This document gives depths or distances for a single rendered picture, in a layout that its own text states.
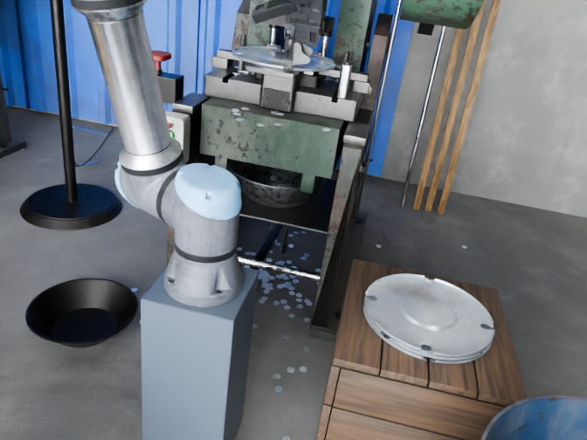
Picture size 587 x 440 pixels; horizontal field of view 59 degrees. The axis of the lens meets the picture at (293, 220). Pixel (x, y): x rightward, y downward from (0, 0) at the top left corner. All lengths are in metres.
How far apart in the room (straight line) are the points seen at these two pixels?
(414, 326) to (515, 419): 0.32
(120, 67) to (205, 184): 0.23
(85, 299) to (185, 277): 0.81
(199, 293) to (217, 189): 0.20
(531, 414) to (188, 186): 0.67
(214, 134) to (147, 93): 0.61
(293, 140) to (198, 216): 0.60
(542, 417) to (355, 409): 0.37
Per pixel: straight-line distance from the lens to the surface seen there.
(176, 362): 1.06
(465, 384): 1.10
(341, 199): 1.41
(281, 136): 1.44
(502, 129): 2.88
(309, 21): 1.27
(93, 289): 1.74
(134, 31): 0.88
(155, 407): 1.17
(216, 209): 0.89
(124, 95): 0.91
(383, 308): 1.19
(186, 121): 1.42
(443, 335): 1.17
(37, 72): 3.42
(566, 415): 0.99
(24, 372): 1.56
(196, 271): 0.95
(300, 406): 1.44
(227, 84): 1.55
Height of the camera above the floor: 1.05
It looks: 27 degrees down
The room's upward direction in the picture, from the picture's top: 8 degrees clockwise
